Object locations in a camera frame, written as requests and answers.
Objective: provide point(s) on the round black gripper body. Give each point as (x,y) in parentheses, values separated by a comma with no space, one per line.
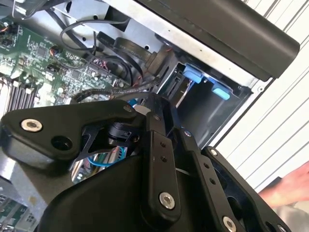
(101,205)

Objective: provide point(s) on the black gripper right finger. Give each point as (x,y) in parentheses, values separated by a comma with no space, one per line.
(207,178)

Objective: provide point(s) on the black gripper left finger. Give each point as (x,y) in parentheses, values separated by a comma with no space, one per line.
(36,145)

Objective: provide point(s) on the hard disk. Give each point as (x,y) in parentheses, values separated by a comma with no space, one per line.
(192,73)

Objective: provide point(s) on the person's hand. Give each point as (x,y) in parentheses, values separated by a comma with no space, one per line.
(287,188)

